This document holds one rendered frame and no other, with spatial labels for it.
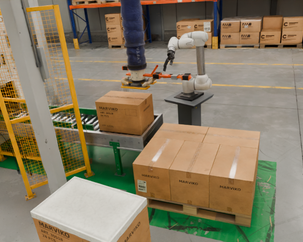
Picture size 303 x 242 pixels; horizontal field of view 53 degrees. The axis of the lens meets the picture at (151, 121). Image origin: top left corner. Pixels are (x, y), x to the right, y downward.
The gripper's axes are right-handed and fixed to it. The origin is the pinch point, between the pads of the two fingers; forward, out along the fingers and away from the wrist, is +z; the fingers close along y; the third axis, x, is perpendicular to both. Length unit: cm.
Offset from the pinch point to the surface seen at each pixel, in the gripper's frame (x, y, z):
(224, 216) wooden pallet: 104, -12, 128
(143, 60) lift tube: -19.8, -25.8, -13.9
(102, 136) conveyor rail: -20, -103, 58
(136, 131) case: 12, -77, 47
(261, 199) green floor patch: 144, -4, 100
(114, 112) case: -20, -82, 32
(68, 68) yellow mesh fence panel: -90, -61, 17
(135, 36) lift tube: -41.6, -8.6, -24.4
